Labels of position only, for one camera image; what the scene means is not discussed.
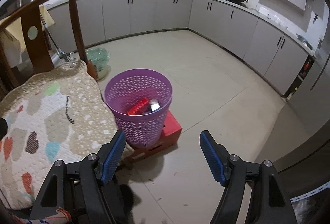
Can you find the red cardboard box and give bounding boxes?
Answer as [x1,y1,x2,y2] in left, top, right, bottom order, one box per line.
[123,110,182,169]

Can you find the white barcode toothpaste box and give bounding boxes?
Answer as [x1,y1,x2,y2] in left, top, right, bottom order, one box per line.
[149,99,161,112]

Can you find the quilted heart pattern table cover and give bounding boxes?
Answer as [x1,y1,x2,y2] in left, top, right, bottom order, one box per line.
[1,61,117,210]

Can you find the green glass bowl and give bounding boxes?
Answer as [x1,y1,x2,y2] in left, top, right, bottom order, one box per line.
[86,47,111,81]

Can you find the purple plastic waste basket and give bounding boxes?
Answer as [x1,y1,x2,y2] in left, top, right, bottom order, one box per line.
[104,69,173,148]

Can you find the long red carton box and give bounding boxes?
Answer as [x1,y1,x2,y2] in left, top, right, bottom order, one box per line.
[126,97,150,116]

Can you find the grey kitchen cabinets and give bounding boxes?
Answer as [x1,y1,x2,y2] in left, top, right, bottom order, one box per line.
[46,0,317,97]

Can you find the wooden chair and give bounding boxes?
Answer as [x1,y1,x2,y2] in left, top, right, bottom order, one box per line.
[0,0,98,101]

